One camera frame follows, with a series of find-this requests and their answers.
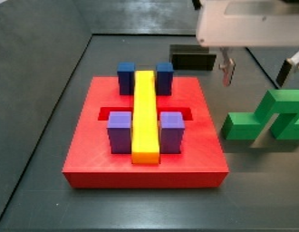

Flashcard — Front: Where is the blue post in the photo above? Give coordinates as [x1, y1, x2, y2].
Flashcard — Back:
[156, 63, 175, 95]
[118, 63, 136, 95]

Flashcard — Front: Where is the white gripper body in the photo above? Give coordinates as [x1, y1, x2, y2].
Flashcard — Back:
[196, 0, 299, 47]

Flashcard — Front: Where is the black angled bracket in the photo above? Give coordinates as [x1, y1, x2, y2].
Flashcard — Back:
[170, 44, 217, 71]

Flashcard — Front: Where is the yellow long bar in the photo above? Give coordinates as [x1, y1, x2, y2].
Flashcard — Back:
[132, 71, 160, 164]

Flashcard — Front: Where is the blue left rear post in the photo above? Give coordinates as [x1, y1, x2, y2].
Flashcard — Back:
[118, 63, 136, 95]

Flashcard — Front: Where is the green bridge-shaped block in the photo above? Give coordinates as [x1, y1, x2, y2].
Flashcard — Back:
[222, 90, 299, 140]

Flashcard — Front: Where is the purple right front post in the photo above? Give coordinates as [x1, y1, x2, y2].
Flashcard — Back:
[160, 111, 186, 154]

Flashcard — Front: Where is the blue right rear post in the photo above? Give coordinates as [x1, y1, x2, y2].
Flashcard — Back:
[156, 63, 175, 95]

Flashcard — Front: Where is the purple left front post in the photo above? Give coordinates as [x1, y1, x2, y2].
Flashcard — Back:
[108, 111, 132, 154]

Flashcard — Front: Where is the red base board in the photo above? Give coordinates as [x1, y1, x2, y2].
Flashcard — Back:
[63, 77, 229, 189]

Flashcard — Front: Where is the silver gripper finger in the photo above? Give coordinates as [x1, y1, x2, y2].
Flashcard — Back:
[219, 47, 237, 86]
[277, 51, 299, 87]

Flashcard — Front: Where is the purple post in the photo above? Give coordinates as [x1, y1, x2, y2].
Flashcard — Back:
[108, 111, 132, 154]
[160, 111, 186, 154]

